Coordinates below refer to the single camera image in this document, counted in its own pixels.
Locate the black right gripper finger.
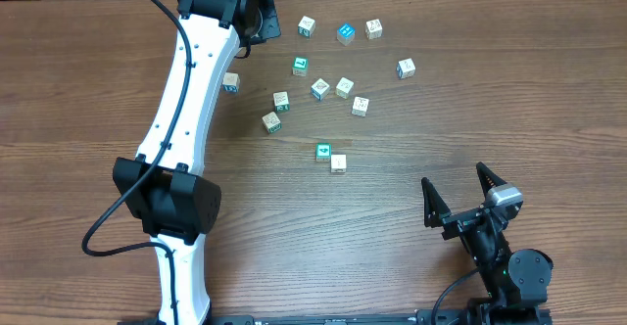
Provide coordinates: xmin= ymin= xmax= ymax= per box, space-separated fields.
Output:
xmin=476 ymin=162 xmax=506 ymax=198
xmin=421 ymin=177 xmax=451 ymax=228

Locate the wooden block green bottom side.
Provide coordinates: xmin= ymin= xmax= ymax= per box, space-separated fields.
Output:
xmin=262 ymin=112 xmax=282 ymax=134

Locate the green top block number 4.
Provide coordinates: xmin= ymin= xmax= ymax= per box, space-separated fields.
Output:
xmin=315 ymin=143 xmax=332 ymax=162

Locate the wooden block yellow side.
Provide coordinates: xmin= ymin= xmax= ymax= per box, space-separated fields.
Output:
xmin=352 ymin=96 xmax=369 ymax=116

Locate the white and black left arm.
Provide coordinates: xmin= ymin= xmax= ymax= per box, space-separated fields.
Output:
xmin=113 ymin=0 xmax=281 ymax=324

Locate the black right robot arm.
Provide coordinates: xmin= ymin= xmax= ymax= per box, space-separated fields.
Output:
xmin=416 ymin=162 xmax=554 ymax=325

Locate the wooden block teal side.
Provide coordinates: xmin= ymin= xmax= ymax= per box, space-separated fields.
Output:
xmin=298 ymin=16 xmax=315 ymax=38

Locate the green top block letter L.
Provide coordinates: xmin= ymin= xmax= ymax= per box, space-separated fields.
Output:
xmin=292 ymin=57 xmax=309 ymax=76

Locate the wooden block blue side left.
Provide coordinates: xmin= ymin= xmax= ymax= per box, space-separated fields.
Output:
xmin=222 ymin=72 xmax=241 ymax=93

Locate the wooden block blue side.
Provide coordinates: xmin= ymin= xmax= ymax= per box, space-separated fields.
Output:
xmin=222 ymin=72 xmax=241 ymax=93
xmin=396 ymin=58 xmax=416 ymax=79

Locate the blue top wooden block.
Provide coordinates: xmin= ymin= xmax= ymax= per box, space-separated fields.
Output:
xmin=337 ymin=23 xmax=356 ymax=46

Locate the wooden block diamond drawing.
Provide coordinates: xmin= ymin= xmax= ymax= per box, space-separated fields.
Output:
xmin=311 ymin=78 xmax=330 ymax=101

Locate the wooden block oval drawing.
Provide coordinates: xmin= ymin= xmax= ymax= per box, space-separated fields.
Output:
xmin=335 ymin=77 xmax=355 ymax=99

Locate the wooden block black drawing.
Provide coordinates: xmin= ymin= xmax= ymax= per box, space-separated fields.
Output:
xmin=365 ymin=19 xmax=383 ymax=40

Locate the wooden block blue side right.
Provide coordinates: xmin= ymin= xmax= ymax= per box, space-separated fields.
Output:
xmin=396 ymin=58 xmax=416 ymax=79

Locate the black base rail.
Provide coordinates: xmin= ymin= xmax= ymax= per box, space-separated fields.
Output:
xmin=117 ymin=307 xmax=554 ymax=325

